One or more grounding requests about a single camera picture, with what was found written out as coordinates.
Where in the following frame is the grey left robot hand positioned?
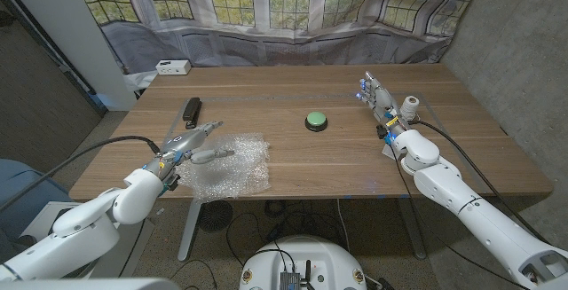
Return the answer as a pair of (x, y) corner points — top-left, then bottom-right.
(142, 120), (236, 181)

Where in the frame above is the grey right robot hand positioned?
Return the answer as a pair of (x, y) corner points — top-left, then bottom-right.
(354, 70), (407, 138)

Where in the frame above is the clear bubble wrap sheet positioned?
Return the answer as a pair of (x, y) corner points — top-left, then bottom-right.
(175, 132), (272, 202)

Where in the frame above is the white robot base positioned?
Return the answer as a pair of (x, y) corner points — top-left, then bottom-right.
(239, 235), (368, 290)

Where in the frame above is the white tape roll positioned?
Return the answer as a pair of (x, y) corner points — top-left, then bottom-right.
(398, 95), (421, 122)

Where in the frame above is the black stapler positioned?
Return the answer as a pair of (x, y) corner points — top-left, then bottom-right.
(182, 97), (203, 130)

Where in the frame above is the white paper card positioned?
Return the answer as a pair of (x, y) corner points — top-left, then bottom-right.
(382, 142), (403, 161)

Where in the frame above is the green button black base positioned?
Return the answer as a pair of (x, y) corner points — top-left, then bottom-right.
(304, 111), (329, 133)

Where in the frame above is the white power box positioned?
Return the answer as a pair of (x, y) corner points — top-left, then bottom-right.
(154, 59), (193, 76)

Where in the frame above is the black round floor fan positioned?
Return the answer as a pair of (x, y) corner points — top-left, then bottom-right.
(198, 200), (234, 233)

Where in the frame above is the white table leg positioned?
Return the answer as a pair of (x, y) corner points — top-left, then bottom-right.
(177, 199), (203, 263)

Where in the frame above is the printed window backdrop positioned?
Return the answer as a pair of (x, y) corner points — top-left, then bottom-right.
(68, 0), (489, 76)

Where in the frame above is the grey table leg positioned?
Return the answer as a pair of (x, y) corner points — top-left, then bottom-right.
(397, 199), (428, 260)

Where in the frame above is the white floor platform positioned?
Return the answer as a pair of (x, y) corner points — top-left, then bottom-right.
(20, 200), (75, 238)

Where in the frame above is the blue chair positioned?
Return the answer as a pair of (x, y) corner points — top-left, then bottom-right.
(0, 159), (72, 255)

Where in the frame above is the white pillar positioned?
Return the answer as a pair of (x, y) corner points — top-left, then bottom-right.
(0, 0), (138, 112)

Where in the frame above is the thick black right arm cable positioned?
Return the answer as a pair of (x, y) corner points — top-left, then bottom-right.
(407, 120), (554, 246)

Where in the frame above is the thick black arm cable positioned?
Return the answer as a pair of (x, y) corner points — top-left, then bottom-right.
(407, 120), (554, 246)
(0, 135), (162, 214)

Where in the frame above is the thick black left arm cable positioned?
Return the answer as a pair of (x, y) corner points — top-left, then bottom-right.
(0, 135), (162, 214)

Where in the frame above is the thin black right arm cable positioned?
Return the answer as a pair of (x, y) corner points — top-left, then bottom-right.
(389, 144), (532, 289)

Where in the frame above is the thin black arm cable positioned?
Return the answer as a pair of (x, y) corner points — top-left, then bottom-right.
(389, 144), (532, 289)
(118, 218), (150, 278)

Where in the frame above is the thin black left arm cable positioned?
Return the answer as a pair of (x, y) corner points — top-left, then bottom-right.
(118, 218), (150, 278)

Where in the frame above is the black floor cable bundle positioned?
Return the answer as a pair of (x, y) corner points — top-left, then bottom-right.
(225, 199), (351, 264)

